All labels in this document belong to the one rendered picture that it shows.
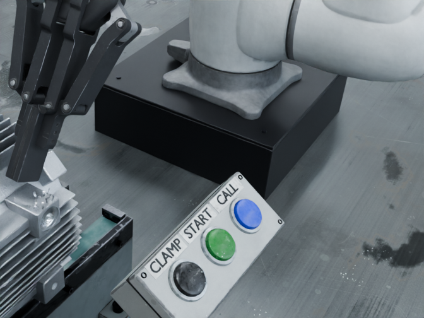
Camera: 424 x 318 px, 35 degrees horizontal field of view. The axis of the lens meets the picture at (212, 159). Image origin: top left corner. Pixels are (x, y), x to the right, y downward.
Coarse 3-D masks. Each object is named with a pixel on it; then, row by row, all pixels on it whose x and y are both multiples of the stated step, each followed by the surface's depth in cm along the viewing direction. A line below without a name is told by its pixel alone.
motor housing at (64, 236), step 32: (0, 128) 64; (0, 160) 61; (0, 192) 60; (64, 192) 65; (0, 224) 59; (64, 224) 64; (0, 256) 58; (32, 256) 62; (64, 256) 67; (0, 288) 58; (32, 288) 64
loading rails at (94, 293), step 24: (120, 216) 81; (96, 240) 79; (120, 240) 80; (72, 264) 74; (96, 264) 77; (120, 264) 83; (72, 288) 73; (96, 288) 80; (24, 312) 68; (48, 312) 72; (72, 312) 77; (96, 312) 82; (120, 312) 83
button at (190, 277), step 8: (184, 264) 55; (192, 264) 56; (176, 272) 55; (184, 272) 55; (192, 272) 55; (200, 272) 56; (176, 280) 54; (184, 280) 54; (192, 280) 55; (200, 280) 55; (184, 288) 54; (192, 288) 55; (200, 288) 55; (192, 296) 55
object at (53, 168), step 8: (48, 152) 63; (48, 160) 63; (56, 160) 63; (48, 168) 62; (56, 168) 63; (64, 168) 64; (40, 176) 63; (48, 176) 62; (56, 176) 63; (64, 264) 70
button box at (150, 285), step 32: (224, 192) 62; (256, 192) 65; (192, 224) 59; (224, 224) 61; (160, 256) 55; (192, 256) 57; (256, 256) 61; (128, 288) 54; (160, 288) 54; (224, 288) 57
